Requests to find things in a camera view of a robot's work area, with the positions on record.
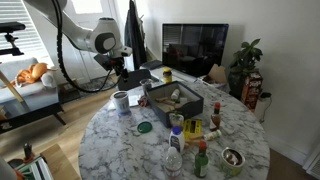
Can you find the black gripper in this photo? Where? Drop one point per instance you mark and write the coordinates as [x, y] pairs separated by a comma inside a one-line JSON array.
[[116, 64]]

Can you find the white plastic cup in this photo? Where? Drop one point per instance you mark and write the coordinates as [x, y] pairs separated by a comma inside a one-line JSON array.
[[121, 102]]

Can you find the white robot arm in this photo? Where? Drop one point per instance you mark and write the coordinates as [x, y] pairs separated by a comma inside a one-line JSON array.
[[104, 39]]

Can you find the dark blue shoe box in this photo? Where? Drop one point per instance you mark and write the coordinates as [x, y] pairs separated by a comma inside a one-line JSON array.
[[191, 103]]

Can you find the brown cardboard box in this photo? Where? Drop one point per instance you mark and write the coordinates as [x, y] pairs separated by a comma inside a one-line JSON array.
[[215, 75]]

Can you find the orange snack box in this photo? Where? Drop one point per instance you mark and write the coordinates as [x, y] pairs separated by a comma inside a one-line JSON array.
[[251, 90]]

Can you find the white tv stand cabinet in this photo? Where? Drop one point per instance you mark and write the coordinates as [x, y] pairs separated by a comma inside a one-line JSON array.
[[180, 76]]

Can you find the red candy wrappers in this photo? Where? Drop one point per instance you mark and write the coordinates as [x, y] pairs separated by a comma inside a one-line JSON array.
[[143, 101]]

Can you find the black hanging jacket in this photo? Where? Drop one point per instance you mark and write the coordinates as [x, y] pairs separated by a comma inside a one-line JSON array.
[[133, 37]]

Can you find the yellow lid vitamin bottle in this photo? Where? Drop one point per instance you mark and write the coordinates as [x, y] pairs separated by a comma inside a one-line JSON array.
[[167, 75]]

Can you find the white door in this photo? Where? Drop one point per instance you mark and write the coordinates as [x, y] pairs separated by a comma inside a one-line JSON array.
[[86, 13]]

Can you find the green round lid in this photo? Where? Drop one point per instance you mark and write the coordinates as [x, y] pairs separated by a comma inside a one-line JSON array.
[[144, 127]]

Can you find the small glass jar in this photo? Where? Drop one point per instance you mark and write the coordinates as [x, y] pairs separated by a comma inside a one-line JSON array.
[[176, 119]]

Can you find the black flat screen television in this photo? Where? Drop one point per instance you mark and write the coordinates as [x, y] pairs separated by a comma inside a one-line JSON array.
[[193, 48]]

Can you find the white lotion bottle blue cap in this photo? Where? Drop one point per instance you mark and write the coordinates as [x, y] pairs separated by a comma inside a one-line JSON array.
[[176, 138]]

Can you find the grey sofa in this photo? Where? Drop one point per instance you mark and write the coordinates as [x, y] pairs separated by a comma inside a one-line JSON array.
[[41, 99]]

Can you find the orange plush toy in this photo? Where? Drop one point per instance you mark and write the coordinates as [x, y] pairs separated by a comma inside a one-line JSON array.
[[35, 72]]

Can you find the hot sauce bottle red cap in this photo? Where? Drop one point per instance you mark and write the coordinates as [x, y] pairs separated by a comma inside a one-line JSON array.
[[215, 118]]

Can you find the clear plastic water bottle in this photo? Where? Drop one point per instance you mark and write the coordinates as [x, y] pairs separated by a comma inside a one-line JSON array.
[[173, 164]]

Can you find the small white spice jar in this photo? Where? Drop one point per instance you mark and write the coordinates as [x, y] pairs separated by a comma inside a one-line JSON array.
[[212, 135]]

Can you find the green glass bottle red cap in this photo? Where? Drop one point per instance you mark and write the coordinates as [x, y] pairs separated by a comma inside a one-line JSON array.
[[201, 161]]

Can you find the green potted plant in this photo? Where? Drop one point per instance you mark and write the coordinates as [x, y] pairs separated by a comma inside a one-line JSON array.
[[243, 63]]

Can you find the open green tin can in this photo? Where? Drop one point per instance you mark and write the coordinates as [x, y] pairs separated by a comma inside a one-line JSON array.
[[231, 162]]

